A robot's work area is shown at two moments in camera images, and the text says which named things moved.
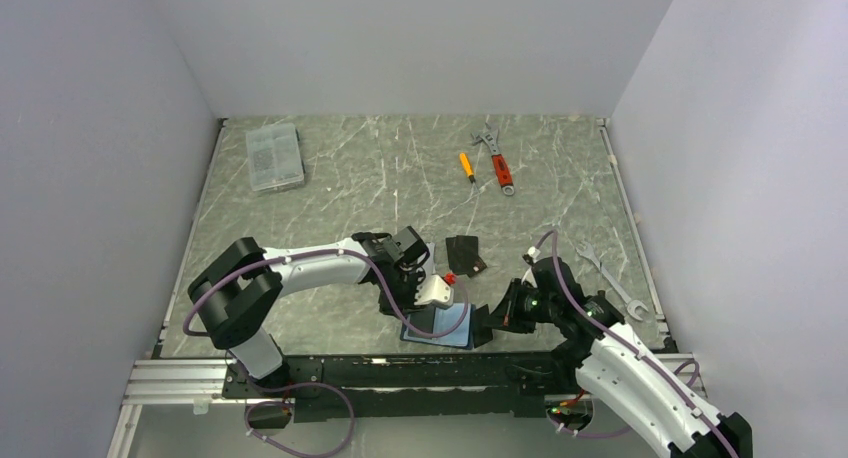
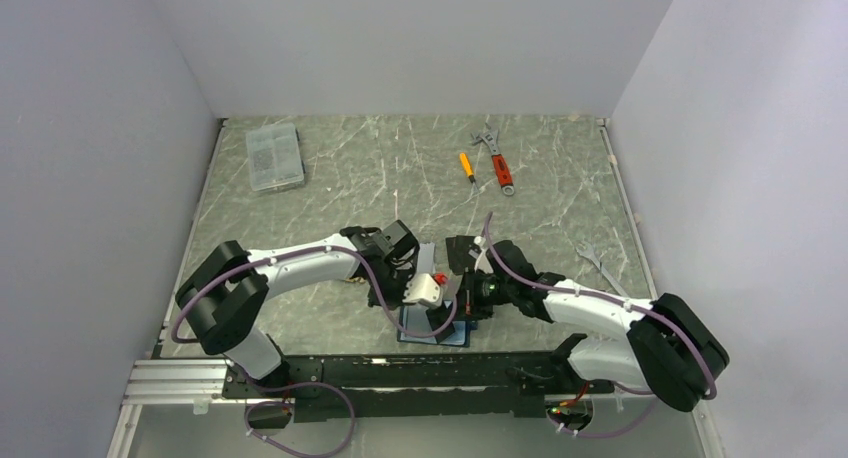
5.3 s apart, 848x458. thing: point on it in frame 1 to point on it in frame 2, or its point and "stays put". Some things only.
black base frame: [520, 386] stays put
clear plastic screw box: [275, 157] stays put
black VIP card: [482, 326] to [439, 318]
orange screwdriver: [467, 167] stays put
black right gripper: [506, 316] to [467, 303]
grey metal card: [429, 263] stays put
